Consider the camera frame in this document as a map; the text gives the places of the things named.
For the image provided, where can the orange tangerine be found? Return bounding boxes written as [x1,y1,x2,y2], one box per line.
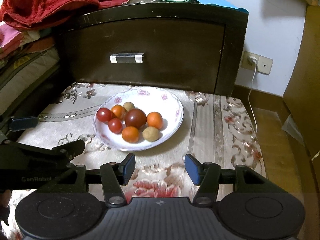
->
[121,126,140,143]
[111,105,126,120]
[147,112,164,130]

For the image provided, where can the tan round fruit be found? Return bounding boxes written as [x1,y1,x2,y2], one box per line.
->
[142,126,160,142]

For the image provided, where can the grey quilted mattress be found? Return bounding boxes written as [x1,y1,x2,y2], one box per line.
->
[1,48,59,114]

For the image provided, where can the beige floral cloth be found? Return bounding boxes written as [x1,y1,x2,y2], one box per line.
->
[19,82,265,199]

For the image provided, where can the small red tomato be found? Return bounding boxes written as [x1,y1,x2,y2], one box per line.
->
[108,118,123,134]

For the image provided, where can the red tomato far left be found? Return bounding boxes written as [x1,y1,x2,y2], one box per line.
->
[96,107,113,122]

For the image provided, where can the large dark red tomato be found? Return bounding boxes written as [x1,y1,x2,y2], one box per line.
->
[124,108,147,129]

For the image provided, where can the orange tangerine in plate back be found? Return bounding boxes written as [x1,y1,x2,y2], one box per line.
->
[111,105,126,120]

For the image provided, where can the small tan fruit in plate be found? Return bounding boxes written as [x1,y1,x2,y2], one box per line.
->
[123,102,135,112]

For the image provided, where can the pink fabric pile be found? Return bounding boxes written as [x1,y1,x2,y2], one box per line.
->
[0,22,54,60]

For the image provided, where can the white floral plate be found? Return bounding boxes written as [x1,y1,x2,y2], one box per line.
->
[93,87,184,152]

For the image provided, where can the red knitted cloth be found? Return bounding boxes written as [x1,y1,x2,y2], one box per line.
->
[1,0,128,31]

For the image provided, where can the wooden cabinet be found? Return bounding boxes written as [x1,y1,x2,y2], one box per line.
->
[284,0,319,161]

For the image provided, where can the dark wooden nightstand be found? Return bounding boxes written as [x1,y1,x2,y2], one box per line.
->
[52,3,249,96]

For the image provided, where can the clear acrylic drawer handle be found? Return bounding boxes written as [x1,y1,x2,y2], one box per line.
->
[110,53,144,63]

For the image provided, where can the white wall socket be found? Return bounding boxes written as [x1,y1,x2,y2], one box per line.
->
[240,51,273,75]

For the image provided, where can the white power cable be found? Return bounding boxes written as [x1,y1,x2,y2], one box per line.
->
[247,56,259,133]

